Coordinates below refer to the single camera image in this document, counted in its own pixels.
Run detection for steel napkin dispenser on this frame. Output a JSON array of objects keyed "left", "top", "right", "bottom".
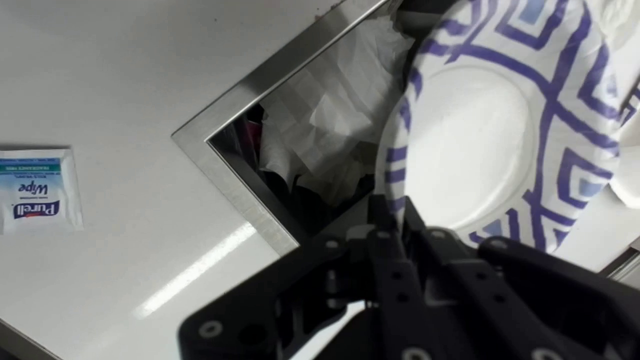
[{"left": 598, "top": 233, "right": 640, "bottom": 289}]

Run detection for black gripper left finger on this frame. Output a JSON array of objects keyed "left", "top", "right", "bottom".
[{"left": 176, "top": 192, "right": 462, "bottom": 360}]

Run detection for blue patterned paper bowl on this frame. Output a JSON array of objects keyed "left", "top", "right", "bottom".
[{"left": 373, "top": 0, "right": 626, "bottom": 254}]

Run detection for blue white wipe packet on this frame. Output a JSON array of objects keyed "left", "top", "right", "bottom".
[{"left": 0, "top": 145, "right": 86, "bottom": 231}]

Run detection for white crumpled paper trash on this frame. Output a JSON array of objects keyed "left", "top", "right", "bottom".
[{"left": 258, "top": 15, "right": 416, "bottom": 206}]

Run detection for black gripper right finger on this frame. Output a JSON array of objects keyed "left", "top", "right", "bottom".
[{"left": 397, "top": 197, "right": 640, "bottom": 360}]

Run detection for white round base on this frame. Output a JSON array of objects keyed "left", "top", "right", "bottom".
[{"left": 605, "top": 151, "right": 640, "bottom": 211}]

